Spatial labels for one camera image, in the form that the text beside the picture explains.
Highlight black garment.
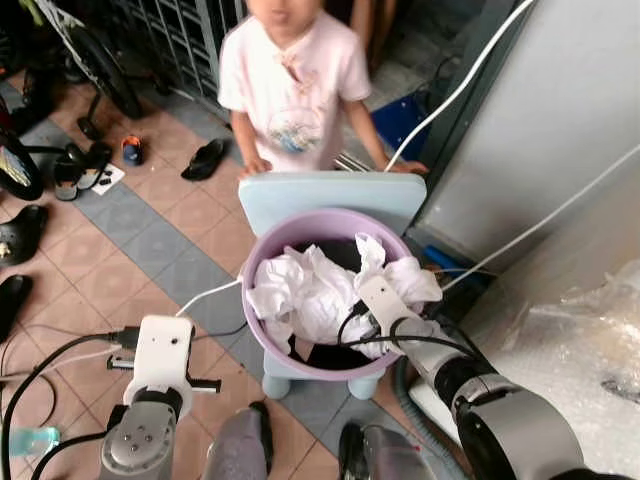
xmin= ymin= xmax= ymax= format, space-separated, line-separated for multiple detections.
xmin=288 ymin=237 xmax=369 ymax=273

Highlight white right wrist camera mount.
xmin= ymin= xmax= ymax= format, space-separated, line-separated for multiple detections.
xmin=356 ymin=274 xmax=412 ymax=333

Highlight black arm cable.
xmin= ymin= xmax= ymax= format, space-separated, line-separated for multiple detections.
xmin=0 ymin=328 xmax=133 ymax=480
xmin=336 ymin=298 xmax=483 ymax=363

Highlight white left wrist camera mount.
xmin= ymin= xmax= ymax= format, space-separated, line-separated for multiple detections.
xmin=121 ymin=314 xmax=197 ymax=394

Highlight grey left robot leg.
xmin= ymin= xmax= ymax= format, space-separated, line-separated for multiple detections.
xmin=204 ymin=399 xmax=274 ymax=480

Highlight small orange blue shoe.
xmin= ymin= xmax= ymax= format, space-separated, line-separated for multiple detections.
xmin=121 ymin=134 xmax=144 ymax=167

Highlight green translucent plastic piece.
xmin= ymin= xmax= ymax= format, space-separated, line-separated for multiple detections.
xmin=0 ymin=426 xmax=62 ymax=462

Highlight thin white cable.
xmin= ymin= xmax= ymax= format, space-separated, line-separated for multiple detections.
xmin=440 ymin=148 xmax=640 ymax=293

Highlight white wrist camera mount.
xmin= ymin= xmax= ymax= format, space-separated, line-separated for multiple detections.
xmin=121 ymin=314 xmax=197 ymax=394
xmin=356 ymin=274 xmax=412 ymax=333

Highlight child in pink shirt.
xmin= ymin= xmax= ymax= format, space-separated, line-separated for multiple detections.
xmin=217 ymin=0 xmax=430 ymax=178

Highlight thick white hose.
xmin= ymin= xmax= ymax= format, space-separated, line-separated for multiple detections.
xmin=384 ymin=0 xmax=538 ymax=173

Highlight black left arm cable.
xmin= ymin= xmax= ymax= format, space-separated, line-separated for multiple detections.
xmin=0 ymin=328 xmax=133 ymax=480

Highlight white camera cable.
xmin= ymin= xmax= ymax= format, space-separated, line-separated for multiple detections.
xmin=174 ymin=277 xmax=247 ymax=321

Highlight single black sandal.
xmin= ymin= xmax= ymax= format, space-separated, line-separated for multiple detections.
xmin=181 ymin=137 xmax=230 ymax=182

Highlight large black slipper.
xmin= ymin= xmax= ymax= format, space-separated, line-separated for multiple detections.
xmin=0 ymin=274 xmax=34 ymax=342
xmin=0 ymin=204 xmax=49 ymax=267

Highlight grey corrugated drain hose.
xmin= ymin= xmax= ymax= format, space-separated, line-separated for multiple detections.
xmin=392 ymin=354 xmax=453 ymax=473

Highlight grey right robot leg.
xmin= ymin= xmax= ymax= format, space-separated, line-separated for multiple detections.
xmin=337 ymin=421 xmax=443 ymax=480

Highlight grey washing machine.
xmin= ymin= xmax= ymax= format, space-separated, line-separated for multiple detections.
xmin=414 ymin=0 xmax=640 ymax=273

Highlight blue plastic dustpan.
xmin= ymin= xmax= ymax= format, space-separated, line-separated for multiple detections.
xmin=371 ymin=94 xmax=432 ymax=162

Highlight white cloth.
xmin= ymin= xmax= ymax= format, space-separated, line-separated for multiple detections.
xmin=246 ymin=234 xmax=444 ymax=348

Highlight clear plastic bubble wrap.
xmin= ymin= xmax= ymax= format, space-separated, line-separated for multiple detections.
xmin=468 ymin=258 xmax=640 ymax=480

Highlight white paper scrap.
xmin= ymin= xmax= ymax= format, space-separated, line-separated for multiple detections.
xmin=89 ymin=164 xmax=127 ymax=197

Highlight grey robot leg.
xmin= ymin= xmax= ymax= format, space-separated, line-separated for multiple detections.
xmin=337 ymin=421 xmax=443 ymax=480
xmin=204 ymin=399 xmax=274 ymax=480

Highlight purple plastic basin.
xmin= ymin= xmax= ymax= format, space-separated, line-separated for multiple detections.
xmin=240 ymin=207 xmax=427 ymax=385

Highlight light blue plastic chair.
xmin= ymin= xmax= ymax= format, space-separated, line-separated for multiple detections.
xmin=237 ymin=170 xmax=429 ymax=401

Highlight bare legs of person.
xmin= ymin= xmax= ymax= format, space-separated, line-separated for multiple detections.
xmin=349 ymin=0 xmax=403 ymax=73

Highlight dark metal gate grille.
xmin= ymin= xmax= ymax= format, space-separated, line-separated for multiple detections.
xmin=108 ymin=0 xmax=247 ymax=103

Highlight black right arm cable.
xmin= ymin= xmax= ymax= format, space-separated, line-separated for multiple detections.
xmin=336 ymin=298 xmax=483 ymax=363

